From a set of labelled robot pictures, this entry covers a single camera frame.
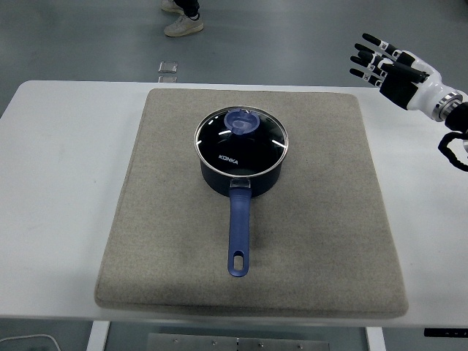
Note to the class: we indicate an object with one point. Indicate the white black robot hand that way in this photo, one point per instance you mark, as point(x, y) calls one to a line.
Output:
point(426, 87)

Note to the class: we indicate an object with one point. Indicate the glass pot lid blue knob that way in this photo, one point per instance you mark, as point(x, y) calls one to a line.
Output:
point(241, 146)

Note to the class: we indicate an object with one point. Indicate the black table control panel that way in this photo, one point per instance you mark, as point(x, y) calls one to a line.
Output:
point(446, 332)

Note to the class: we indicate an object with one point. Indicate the person's leg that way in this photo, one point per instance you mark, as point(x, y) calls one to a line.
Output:
point(190, 7)

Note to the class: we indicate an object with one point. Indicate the person's foot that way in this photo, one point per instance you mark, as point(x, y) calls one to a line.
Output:
point(172, 5)
point(183, 26)

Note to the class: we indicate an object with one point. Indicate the white table leg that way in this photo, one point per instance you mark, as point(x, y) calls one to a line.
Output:
point(374, 340)
point(98, 336)

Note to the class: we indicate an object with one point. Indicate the square metal floor plate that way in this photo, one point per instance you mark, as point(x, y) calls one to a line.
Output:
point(167, 79)
point(168, 67)

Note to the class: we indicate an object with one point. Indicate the beige fabric mat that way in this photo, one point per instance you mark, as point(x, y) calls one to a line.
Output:
point(175, 226)

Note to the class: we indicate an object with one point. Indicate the grey metal plate with screws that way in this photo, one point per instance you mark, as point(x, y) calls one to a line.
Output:
point(190, 343)
point(285, 345)

